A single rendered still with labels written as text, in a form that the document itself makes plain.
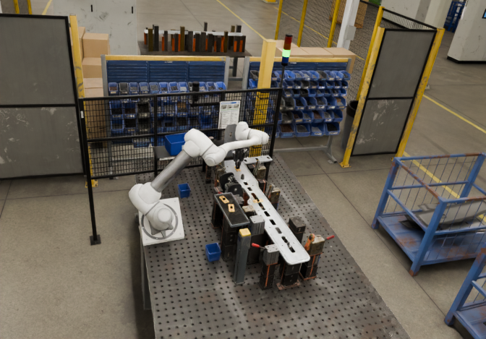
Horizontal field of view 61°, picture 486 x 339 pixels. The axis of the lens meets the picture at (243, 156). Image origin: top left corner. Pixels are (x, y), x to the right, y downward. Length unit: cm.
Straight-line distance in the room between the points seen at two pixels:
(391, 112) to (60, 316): 475
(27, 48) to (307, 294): 346
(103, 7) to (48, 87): 485
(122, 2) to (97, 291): 665
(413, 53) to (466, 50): 770
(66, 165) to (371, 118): 401
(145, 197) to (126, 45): 675
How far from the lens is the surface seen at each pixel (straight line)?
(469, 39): 1352
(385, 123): 623
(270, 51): 401
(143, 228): 334
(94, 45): 736
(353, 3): 758
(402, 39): 578
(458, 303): 421
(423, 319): 432
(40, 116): 492
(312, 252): 303
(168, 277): 310
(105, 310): 387
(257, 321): 290
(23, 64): 472
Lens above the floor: 295
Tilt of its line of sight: 30 degrees down
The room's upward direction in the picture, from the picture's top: 7 degrees clockwise
